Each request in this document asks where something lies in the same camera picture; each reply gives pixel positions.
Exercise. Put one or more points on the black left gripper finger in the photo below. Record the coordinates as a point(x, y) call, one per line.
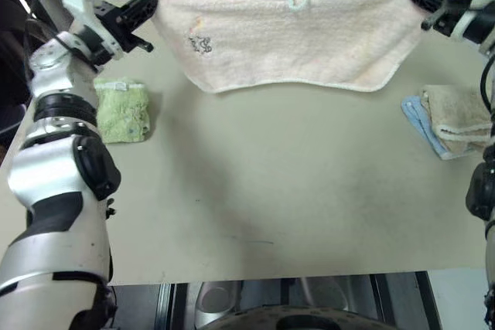
point(141, 11)
point(141, 43)

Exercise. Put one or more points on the dark rounded shape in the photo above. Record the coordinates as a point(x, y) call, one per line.
point(301, 320)

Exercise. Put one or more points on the silver rounded shell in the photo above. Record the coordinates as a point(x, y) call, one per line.
point(216, 299)

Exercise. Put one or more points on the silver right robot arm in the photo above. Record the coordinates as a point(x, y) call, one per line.
point(481, 191)

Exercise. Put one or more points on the green folded towel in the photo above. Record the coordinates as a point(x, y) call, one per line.
point(121, 113)

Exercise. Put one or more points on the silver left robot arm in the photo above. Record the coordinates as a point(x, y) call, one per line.
point(50, 175)

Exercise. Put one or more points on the pink terry towel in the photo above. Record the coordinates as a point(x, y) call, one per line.
point(286, 44)

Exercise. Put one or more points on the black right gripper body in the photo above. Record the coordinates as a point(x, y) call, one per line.
point(458, 9)

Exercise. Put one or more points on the blue folded towel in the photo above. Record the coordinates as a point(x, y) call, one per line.
point(415, 113)

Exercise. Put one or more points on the beige folded towel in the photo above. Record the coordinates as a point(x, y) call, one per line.
point(456, 109)

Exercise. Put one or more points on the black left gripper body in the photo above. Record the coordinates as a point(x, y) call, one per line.
point(110, 15)

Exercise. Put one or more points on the black table frame bar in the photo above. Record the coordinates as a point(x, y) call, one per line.
point(402, 303)
point(166, 307)

